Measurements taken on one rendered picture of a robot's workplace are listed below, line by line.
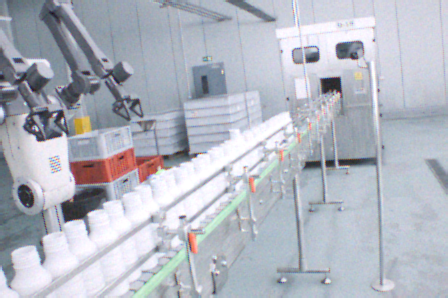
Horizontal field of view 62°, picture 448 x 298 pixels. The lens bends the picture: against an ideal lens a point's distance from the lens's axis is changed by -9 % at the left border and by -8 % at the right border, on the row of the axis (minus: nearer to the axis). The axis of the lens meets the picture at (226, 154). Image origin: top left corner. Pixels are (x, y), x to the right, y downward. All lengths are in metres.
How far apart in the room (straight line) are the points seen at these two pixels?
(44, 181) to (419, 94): 10.60
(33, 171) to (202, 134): 6.65
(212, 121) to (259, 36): 4.44
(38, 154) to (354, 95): 4.87
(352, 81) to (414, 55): 5.74
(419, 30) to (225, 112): 5.99
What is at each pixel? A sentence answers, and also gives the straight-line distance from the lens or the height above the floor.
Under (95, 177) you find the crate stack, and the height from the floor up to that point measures 0.72.
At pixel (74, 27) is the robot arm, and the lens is 1.77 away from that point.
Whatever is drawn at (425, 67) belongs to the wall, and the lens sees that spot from 11.47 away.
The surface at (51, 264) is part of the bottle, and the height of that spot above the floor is 1.13.
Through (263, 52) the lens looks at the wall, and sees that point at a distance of 11.71.
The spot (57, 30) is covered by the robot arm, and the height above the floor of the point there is 1.70.
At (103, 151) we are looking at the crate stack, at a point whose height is 0.95.
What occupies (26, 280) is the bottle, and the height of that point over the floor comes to 1.13.
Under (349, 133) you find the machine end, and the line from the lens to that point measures 5.93.
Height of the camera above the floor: 1.36
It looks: 9 degrees down
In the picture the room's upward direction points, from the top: 7 degrees counter-clockwise
